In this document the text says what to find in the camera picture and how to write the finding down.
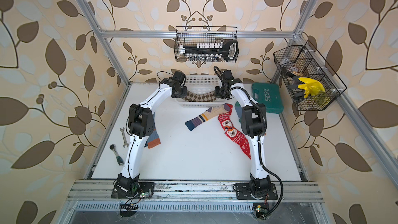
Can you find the white plastic basket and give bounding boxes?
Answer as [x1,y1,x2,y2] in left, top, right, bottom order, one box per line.
[175,75,227,108]

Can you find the red bear sock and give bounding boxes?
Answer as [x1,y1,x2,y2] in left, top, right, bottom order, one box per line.
[224,126,251,159]
[218,103,234,131]

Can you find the blue green toe sock right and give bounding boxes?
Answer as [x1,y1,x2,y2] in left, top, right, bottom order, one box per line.
[235,102,243,122]

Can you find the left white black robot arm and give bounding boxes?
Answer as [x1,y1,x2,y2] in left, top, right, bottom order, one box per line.
[115,72,188,198]

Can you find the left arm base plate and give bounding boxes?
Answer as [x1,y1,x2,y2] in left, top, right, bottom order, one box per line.
[111,181,155,199]

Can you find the black wire basket right wall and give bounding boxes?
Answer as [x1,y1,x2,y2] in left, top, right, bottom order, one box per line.
[273,41,347,111]

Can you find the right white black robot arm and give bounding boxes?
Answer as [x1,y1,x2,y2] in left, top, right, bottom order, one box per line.
[214,66,284,199]

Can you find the beige purple striped sock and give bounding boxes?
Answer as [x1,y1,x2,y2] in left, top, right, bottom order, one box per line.
[185,103,233,131]

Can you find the black wire basket wall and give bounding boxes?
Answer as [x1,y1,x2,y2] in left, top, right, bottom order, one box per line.
[174,25,239,63]
[273,41,347,111]

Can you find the black pliers in basket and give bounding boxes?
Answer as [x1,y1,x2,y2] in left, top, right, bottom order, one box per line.
[281,66,307,100]

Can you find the green plastic tool case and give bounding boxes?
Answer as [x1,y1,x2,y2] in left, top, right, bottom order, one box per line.
[251,83,284,114]

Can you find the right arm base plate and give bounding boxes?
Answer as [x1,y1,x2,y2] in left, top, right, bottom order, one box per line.
[233,183,279,200]

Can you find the black wire basket back wall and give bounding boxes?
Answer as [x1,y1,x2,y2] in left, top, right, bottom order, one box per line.
[174,25,239,63]

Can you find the ratchet wrench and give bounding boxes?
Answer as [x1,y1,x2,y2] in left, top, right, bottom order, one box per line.
[109,144,124,166]

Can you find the socket set holder black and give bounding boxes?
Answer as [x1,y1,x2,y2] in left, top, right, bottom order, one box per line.
[177,40,239,62]

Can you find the silver open-end wrench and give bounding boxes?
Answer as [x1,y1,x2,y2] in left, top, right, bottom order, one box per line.
[120,128,129,148]

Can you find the blue orange striped sock left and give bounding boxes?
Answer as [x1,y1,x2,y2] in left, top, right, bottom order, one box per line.
[145,127,161,149]

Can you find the yellow rubber glove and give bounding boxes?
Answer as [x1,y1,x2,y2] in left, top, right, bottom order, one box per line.
[297,77,325,99]

